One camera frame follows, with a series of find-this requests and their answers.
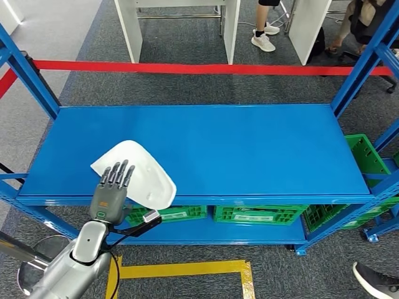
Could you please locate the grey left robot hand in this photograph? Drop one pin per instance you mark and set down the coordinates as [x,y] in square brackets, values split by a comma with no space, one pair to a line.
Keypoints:
[107,202]

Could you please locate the white plastic shell part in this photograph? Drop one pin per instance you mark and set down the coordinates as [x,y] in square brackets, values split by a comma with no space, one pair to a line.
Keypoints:
[150,181]

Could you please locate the blue metal shelf rack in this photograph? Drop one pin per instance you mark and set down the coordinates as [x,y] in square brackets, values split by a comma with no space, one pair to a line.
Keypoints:
[371,236]
[218,148]

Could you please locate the green plastic crate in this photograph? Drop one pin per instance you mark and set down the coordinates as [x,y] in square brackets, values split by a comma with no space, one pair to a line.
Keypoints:
[187,212]
[258,214]
[396,159]
[364,159]

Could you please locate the thin black rod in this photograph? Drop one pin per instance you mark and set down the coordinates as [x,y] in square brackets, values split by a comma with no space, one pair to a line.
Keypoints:
[12,171]

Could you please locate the red barrier belt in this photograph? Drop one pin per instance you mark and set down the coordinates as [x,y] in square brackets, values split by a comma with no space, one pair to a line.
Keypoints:
[202,68]
[7,82]

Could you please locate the white desk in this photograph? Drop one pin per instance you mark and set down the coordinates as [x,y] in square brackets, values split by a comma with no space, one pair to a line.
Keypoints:
[307,29]
[232,29]

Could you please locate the person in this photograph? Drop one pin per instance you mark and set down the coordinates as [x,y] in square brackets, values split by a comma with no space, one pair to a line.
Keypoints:
[263,16]
[364,20]

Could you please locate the black bag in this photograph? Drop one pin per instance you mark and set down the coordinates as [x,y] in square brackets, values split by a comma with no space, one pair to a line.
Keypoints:
[317,43]

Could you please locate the person's black shoe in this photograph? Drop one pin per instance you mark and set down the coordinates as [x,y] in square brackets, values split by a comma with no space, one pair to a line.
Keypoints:
[377,282]

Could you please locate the black office chair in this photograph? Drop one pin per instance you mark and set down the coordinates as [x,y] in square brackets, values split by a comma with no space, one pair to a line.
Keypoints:
[391,88]

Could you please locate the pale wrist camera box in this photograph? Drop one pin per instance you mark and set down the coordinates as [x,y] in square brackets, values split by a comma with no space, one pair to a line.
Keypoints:
[151,216]

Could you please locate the chrome stanchion post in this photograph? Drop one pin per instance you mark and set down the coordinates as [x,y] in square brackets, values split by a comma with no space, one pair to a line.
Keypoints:
[18,247]

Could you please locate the black stanchion post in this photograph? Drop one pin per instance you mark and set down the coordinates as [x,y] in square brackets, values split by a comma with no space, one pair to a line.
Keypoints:
[47,88]

